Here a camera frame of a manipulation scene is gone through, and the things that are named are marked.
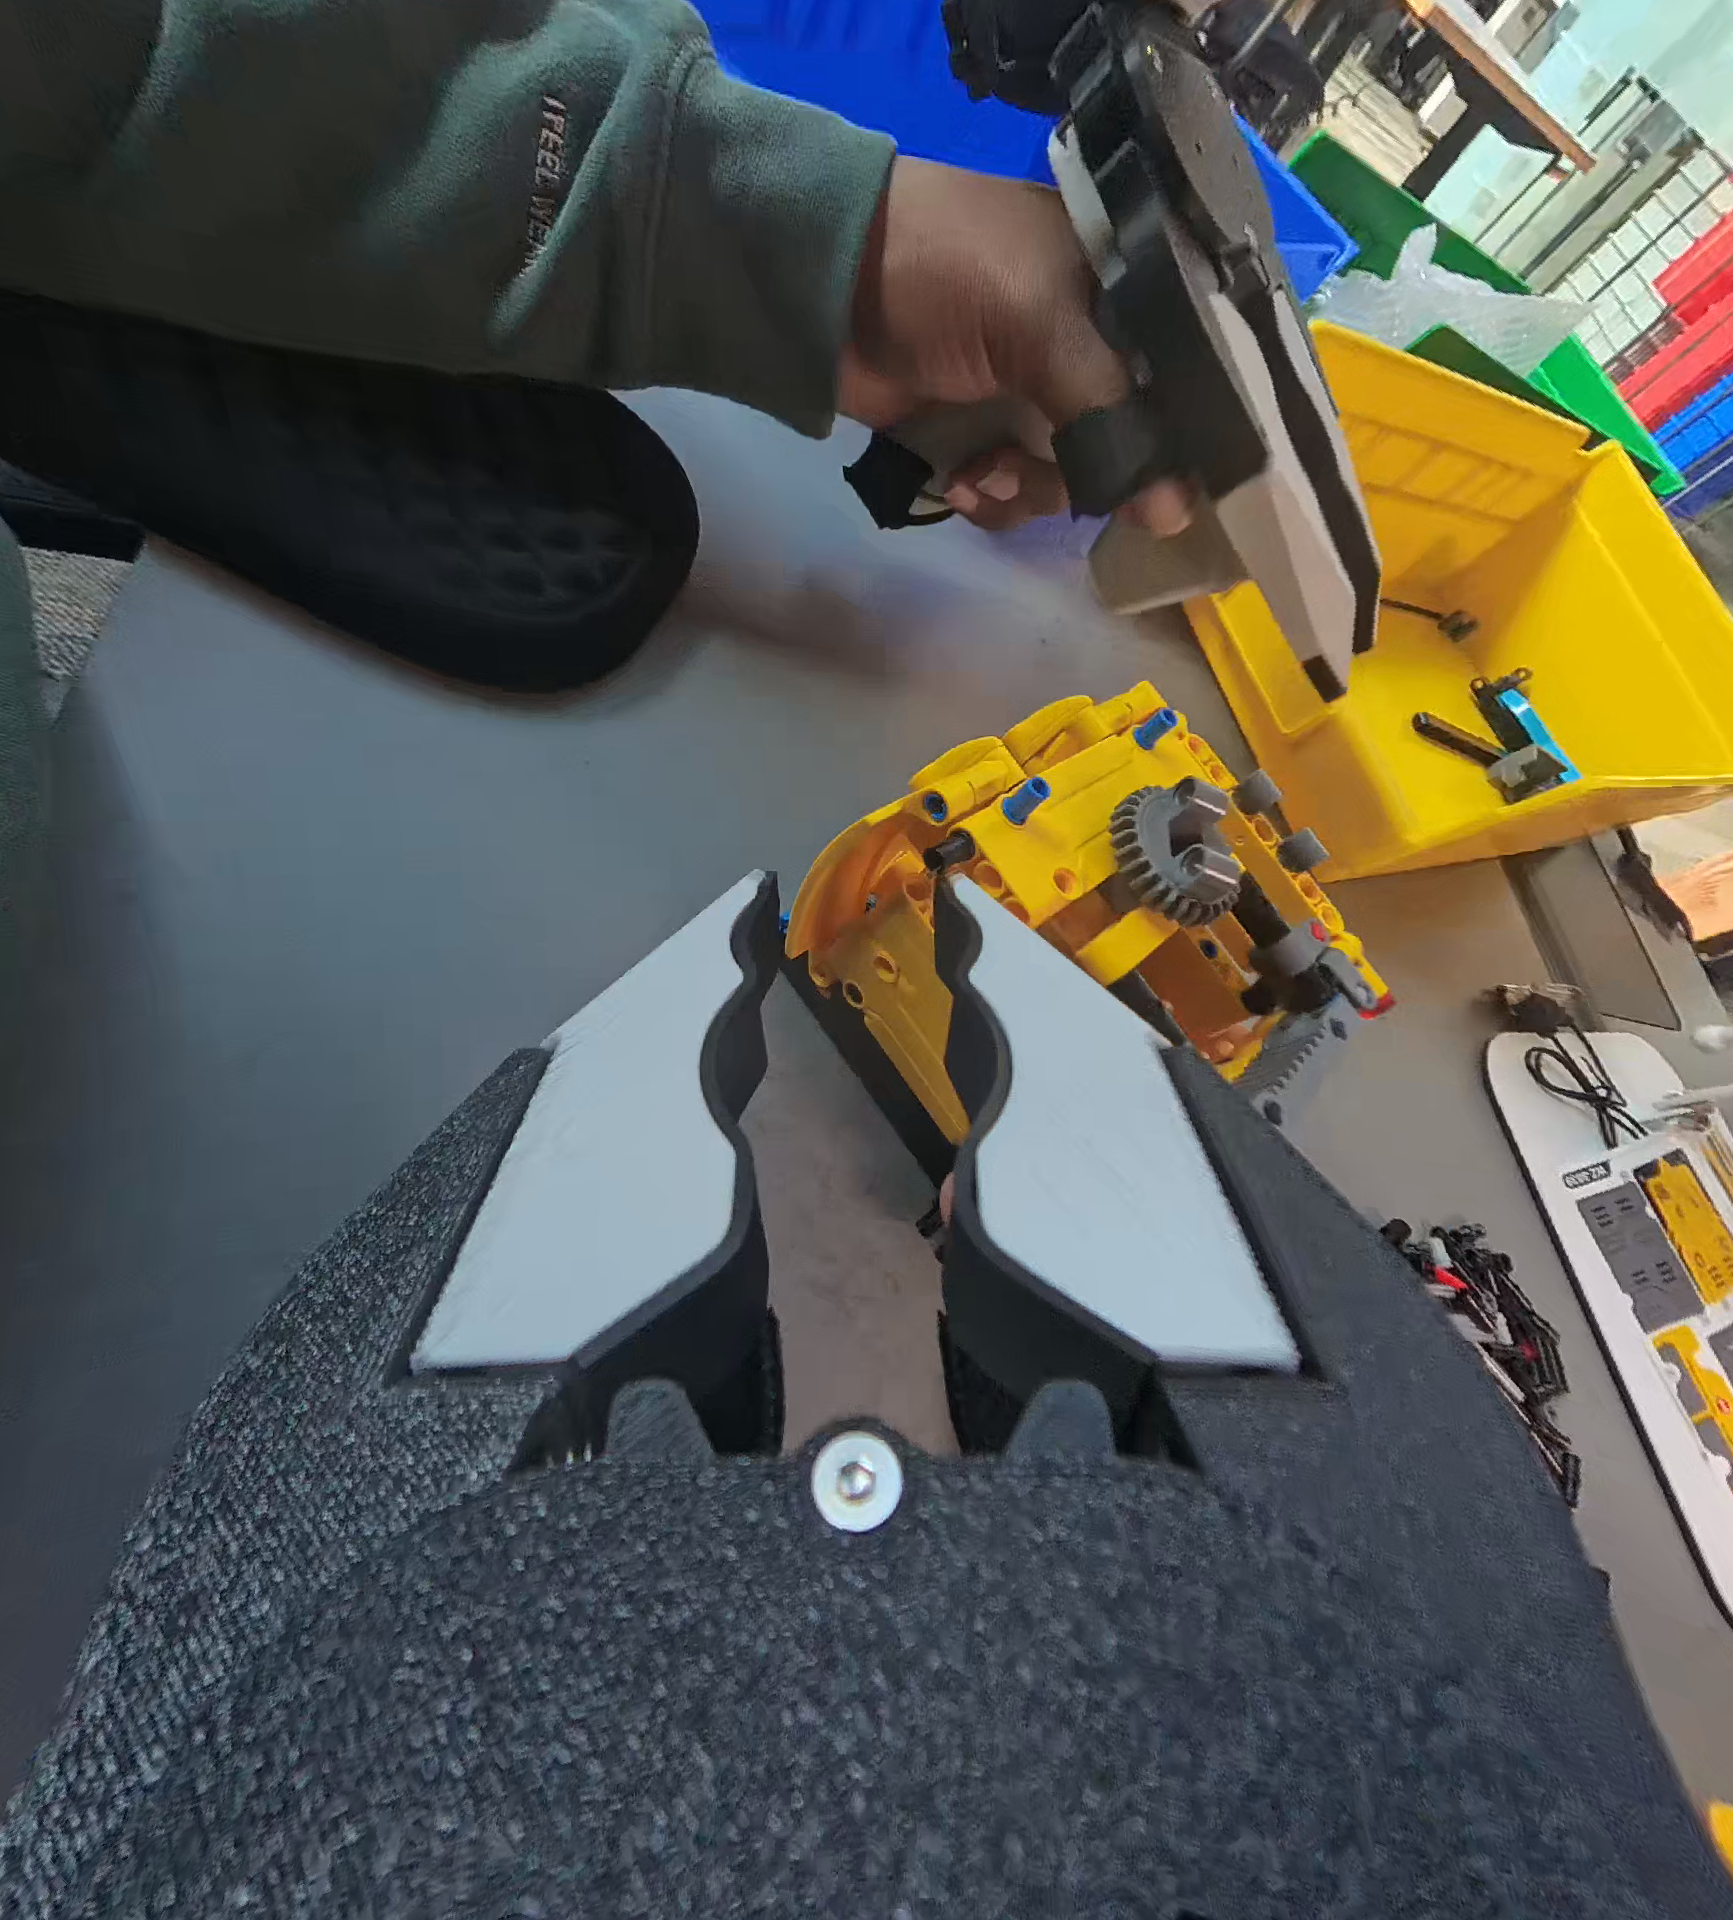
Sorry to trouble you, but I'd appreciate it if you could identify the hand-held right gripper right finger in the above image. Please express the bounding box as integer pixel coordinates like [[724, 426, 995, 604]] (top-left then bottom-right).
[[933, 879, 1300, 1457]]

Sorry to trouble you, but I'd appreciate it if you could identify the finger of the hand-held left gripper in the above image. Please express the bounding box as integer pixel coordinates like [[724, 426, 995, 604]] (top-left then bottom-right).
[[1273, 281, 1386, 704], [1202, 281, 1359, 677]]

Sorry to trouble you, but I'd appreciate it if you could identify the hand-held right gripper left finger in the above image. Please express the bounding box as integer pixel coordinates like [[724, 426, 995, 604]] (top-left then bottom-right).
[[408, 871, 785, 1457]]

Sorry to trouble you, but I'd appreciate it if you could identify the yellow lego vehicle model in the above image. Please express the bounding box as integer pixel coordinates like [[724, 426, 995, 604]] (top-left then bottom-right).
[[783, 682, 1392, 1184]]

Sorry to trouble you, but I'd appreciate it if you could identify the pile of small lego pins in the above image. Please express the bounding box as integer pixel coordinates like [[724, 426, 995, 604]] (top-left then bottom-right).
[[1384, 1221, 1588, 1503]]

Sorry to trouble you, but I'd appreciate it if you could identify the person's left forearm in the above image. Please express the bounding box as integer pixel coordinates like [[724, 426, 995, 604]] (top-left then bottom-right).
[[0, 0, 896, 440]]

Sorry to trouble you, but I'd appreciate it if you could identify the blue and grey lego assembly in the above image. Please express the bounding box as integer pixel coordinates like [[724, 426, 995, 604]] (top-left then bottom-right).
[[1466, 673, 1580, 808]]

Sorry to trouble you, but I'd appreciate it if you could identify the lego sticker sheet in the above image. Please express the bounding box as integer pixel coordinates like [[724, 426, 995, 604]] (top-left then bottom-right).
[[1558, 1107, 1733, 1503]]

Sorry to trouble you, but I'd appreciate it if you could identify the person's left hand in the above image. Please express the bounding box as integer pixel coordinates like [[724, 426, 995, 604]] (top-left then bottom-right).
[[834, 159, 1199, 537]]

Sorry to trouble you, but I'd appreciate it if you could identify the green plastic storage bin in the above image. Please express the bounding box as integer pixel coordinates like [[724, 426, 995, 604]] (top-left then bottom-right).
[[1404, 322, 1685, 496], [1285, 131, 1534, 294]]

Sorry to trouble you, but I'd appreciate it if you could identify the clear bubble wrap sheet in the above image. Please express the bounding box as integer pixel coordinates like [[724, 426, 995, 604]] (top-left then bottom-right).
[[1315, 223, 1588, 358]]

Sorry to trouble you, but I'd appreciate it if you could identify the blue plastic storage bin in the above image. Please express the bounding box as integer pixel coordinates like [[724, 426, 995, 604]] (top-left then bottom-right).
[[693, 0, 1359, 301]]

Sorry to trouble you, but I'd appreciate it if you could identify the wooden top office desk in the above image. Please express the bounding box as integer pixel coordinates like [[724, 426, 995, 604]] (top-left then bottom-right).
[[1384, 0, 1598, 204]]

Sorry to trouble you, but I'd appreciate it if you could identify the stack of coloured crates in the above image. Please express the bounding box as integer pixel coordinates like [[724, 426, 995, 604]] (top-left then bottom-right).
[[1616, 195, 1733, 519]]

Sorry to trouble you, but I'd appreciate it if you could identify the dark desk cable hatch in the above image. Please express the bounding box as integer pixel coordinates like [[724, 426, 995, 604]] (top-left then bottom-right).
[[1502, 832, 1694, 1040]]

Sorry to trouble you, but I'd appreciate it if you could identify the black usb cable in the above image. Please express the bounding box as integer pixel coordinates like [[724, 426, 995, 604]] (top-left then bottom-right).
[[1486, 981, 1648, 1149]]

